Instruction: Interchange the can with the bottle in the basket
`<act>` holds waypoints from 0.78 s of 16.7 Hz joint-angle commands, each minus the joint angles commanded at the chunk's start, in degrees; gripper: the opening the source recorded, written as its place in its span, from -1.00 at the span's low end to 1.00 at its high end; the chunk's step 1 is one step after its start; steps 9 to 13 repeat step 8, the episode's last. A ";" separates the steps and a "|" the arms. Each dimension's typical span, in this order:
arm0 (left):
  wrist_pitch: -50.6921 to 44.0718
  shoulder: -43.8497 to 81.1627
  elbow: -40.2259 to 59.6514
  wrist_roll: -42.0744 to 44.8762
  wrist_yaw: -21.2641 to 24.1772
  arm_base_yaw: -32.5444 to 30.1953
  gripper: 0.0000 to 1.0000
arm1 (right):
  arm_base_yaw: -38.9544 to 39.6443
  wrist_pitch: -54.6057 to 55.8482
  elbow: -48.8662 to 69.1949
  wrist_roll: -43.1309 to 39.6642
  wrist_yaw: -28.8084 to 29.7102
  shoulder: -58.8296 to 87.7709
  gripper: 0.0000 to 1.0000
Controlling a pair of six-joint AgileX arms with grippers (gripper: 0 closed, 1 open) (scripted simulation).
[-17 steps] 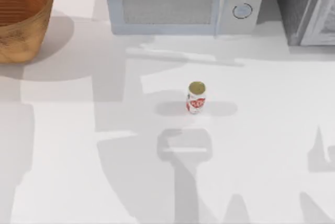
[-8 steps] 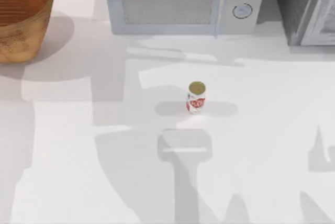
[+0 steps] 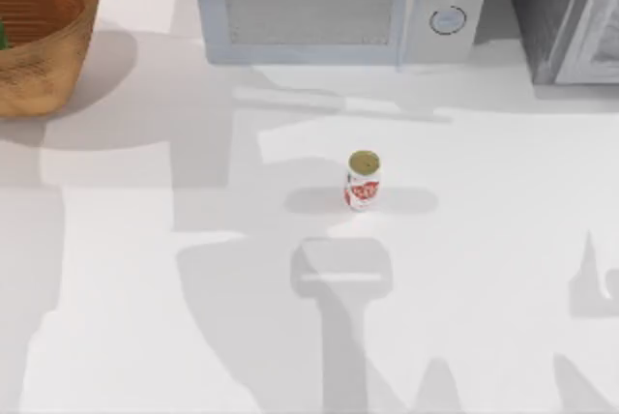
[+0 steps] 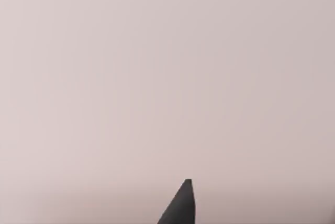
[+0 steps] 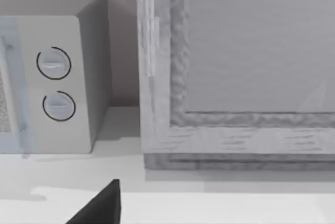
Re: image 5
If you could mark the pale microwave oven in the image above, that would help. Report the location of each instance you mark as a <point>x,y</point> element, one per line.
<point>52,135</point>

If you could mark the pale round microwave knob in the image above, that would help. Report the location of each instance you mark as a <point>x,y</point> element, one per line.
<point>53,63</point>
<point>59,105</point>

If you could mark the grey wooden cabinet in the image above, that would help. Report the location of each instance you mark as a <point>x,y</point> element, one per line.
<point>235,77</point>

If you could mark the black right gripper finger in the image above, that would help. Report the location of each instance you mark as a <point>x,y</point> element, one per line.
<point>104,205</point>

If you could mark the pale blue microwave door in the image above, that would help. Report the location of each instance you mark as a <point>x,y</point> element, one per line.
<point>11,82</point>

